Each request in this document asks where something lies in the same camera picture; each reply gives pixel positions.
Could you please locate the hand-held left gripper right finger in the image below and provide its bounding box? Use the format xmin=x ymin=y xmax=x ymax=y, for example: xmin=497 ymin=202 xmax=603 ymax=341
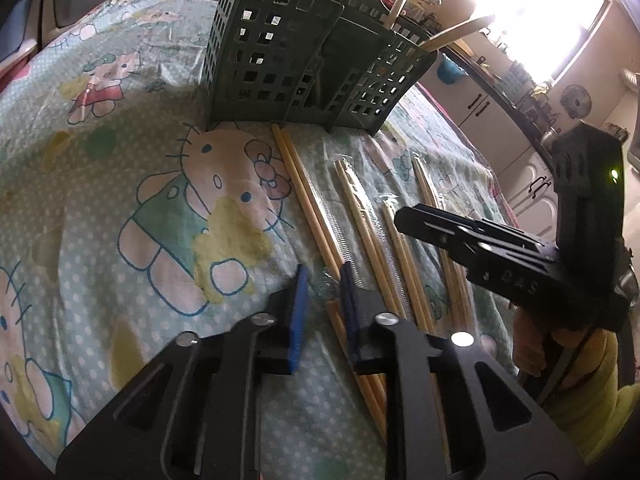
xmin=340 ymin=262 xmax=586 ymax=480

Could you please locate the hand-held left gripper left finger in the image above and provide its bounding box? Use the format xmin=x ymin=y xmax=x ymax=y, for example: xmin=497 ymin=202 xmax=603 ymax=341
xmin=55 ymin=264 xmax=308 ymax=480

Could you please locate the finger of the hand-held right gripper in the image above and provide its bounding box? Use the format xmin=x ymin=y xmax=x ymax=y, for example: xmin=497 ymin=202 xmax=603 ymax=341
xmin=414 ymin=204 xmax=552 ymax=257
xmin=394 ymin=210 xmax=557 ymax=282

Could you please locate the bamboo chopstick pair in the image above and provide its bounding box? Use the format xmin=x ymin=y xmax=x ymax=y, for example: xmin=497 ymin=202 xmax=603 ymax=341
xmin=424 ymin=14 xmax=497 ymax=54
xmin=389 ymin=0 xmax=417 ymax=29
xmin=324 ymin=270 xmax=388 ymax=426

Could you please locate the row of chopsticks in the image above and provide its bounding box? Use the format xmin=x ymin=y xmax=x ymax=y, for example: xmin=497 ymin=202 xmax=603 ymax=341
xmin=271 ymin=124 xmax=473 ymax=341

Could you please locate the green plastic utensil basket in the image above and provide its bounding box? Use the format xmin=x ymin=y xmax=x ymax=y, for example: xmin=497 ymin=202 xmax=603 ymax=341
xmin=201 ymin=0 xmax=439 ymax=136

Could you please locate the person's right hand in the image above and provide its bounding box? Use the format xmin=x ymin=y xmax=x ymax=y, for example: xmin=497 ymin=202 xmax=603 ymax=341
xmin=512 ymin=305 xmax=557 ymax=387

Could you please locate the blue hanging bin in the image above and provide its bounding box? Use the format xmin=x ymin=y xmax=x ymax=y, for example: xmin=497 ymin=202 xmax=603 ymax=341
xmin=437 ymin=55 xmax=468 ymax=83

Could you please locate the window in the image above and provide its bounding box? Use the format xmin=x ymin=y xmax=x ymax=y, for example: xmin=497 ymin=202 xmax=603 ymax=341
xmin=450 ymin=0 xmax=616 ymax=81

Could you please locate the printed cartoon tablecloth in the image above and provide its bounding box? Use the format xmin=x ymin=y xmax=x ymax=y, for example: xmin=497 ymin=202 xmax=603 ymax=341
xmin=0 ymin=0 xmax=516 ymax=480

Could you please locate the cream top plastic drawer tower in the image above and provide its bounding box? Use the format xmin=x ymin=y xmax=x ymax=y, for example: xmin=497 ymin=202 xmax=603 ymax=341
xmin=0 ymin=0 xmax=53 ymax=86

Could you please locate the round wall fan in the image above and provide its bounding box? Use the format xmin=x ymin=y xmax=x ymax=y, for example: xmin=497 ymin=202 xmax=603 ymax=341
xmin=561 ymin=84 xmax=593 ymax=120

